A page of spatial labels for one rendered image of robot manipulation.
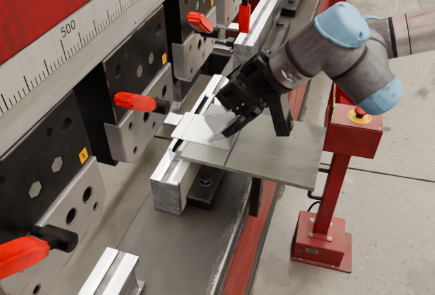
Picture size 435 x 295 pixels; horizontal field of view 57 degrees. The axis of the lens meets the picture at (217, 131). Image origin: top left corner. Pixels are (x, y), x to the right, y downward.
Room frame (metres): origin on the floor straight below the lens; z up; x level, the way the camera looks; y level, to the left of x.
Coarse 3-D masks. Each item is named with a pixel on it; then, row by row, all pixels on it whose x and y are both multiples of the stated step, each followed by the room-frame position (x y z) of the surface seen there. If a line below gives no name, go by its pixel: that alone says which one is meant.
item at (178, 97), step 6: (198, 72) 0.69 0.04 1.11; (174, 84) 0.60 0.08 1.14; (180, 84) 0.60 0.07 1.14; (186, 84) 0.63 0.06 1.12; (192, 84) 0.65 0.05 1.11; (174, 90) 0.61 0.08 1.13; (180, 90) 0.60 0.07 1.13; (186, 90) 0.63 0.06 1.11; (174, 96) 0.61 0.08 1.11; (180, 96) 0.60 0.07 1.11; (186, 96) 0.65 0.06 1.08; (180, 102) 0.62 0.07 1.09
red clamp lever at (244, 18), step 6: (246, 0) 0.77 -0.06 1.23; (240, 6) 0.77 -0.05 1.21; (246, 6) 0.77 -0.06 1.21; (240, 12) 0.77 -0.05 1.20; (246, 12) 0.77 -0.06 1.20; (240, 18) 0.77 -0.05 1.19; (246, 18) 0.77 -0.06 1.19; (240, 24) 0.77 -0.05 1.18; (246, 24) 0.77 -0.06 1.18; (240, 30) 0.77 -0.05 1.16; (246, 30) 0.77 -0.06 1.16
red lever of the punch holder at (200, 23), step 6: (192, 12) 0.52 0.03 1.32; (186, 18) 0.52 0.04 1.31; (192, 18) 0.52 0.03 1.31; (198, 18) 0.51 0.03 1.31; (204, 18) 0.52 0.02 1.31; (192, 24) 0.52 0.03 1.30; (198, 24) 0.51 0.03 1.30; (204, 24) 0.52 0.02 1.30; (210, 24) 0.55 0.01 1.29; (198, 30) 0.55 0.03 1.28; (204, 30) 0.54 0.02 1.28; (210, 30) 0.55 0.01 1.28; (216, 30) 0.57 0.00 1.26; (204, 36) 0.58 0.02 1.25; (210, 36) 0.57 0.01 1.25; (216, 36) 0.57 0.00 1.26
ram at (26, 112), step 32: (0, 0) 0.27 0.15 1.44; (32, 0) 0.29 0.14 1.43; (64, 0) 0.33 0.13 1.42; (160, 0) 0.49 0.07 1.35; (0, 32) 0.26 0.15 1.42; (32, 32) 0.28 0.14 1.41; (128, 32) 0.41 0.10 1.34; (0, 64) 0.25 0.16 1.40; (64, 64) 0.31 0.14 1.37; (96, 64) 0.35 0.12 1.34; (32, 96) 0.26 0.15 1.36; (0, 128) 0.23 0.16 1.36
